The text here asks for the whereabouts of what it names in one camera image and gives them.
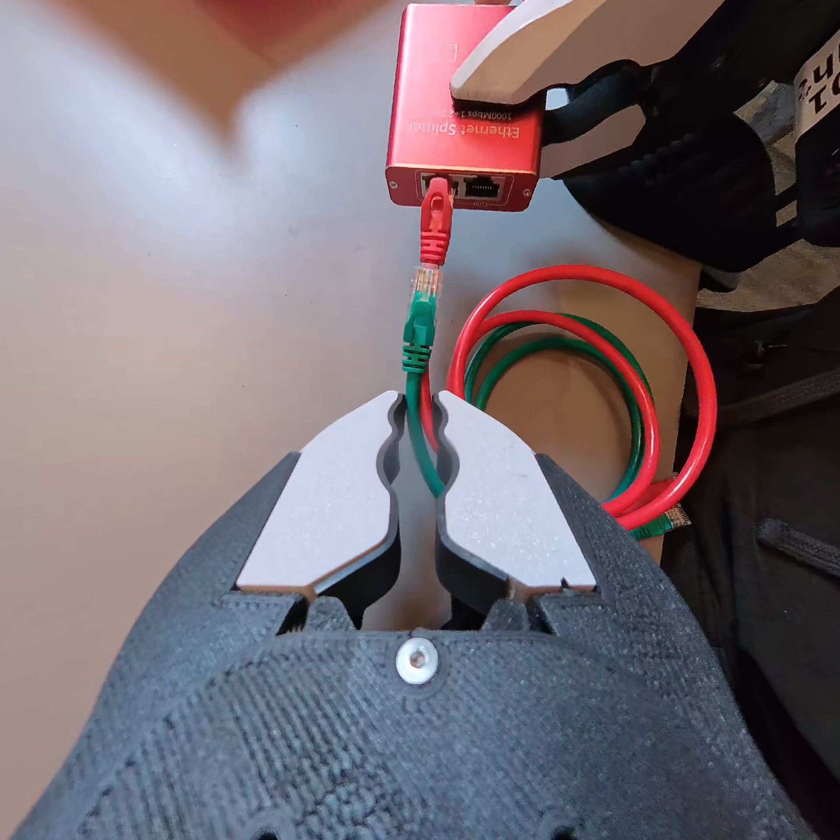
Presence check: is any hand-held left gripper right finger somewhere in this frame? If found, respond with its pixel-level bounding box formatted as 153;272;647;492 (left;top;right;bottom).
430;390;598;592

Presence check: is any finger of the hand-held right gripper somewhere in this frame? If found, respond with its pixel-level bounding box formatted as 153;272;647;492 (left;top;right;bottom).
543;104;648;181
448;0;723;106

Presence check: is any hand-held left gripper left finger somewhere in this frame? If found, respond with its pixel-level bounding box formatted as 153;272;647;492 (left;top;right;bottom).
235;390;406;596

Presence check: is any red ethernet splitter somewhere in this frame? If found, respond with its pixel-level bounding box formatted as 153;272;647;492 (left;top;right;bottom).
384;3;547;212

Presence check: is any red ethernet cable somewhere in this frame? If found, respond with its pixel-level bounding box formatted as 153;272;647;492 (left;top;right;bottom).
419;176;718;531

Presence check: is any green ethernet cable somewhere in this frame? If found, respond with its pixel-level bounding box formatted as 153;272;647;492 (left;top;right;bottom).
402;261;691;540

